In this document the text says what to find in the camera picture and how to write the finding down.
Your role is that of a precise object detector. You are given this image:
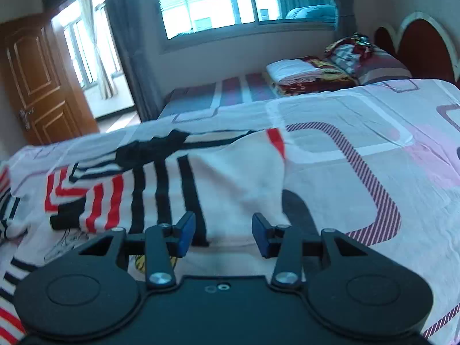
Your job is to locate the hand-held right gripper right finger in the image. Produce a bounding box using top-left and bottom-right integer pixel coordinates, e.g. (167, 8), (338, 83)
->
(251, 212), (368, 290)

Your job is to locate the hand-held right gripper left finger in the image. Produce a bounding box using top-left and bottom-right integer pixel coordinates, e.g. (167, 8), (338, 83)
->
(77, 211), (196, 290)

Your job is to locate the red black striped white garment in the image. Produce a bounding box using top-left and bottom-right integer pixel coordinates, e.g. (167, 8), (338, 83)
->
(0, 127), (292, 345)

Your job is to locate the pink patterned bed cover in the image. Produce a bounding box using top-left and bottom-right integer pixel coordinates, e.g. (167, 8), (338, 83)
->
(0, 78), (460, 342)

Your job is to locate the purple striped bed sheet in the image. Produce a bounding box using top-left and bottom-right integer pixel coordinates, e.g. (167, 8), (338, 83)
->
(158, 72), (279, 120)

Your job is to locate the white red folded blanket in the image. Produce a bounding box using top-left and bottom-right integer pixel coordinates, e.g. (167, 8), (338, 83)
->
(265, 56), (360, 96)

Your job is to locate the white sheer curtain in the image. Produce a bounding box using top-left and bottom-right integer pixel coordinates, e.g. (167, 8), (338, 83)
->
(80, 0), (116, 100)

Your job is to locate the brown wooden door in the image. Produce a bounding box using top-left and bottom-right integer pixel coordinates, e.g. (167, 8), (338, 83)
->
(0, 12), (100, 147)

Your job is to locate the striped pillow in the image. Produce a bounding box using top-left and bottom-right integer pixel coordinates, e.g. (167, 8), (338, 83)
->
(354, 47), (413, 87)

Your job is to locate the balcony window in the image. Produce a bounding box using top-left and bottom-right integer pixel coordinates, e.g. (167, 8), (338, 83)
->
(53, 0), (125, 89)

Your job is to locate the teal cloth bundle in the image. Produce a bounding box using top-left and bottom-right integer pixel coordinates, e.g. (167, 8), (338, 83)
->
(285, 4), (337, 21)

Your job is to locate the large sliding window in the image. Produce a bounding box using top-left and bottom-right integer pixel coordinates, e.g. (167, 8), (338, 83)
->
(151, 0), (338, 41)

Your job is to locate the red white headboard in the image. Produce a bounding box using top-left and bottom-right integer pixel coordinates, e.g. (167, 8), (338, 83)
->
(373, 11), (460, 90)

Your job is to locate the metal door handle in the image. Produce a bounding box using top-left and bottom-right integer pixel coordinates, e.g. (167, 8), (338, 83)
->
(19, 107), (35, 131)

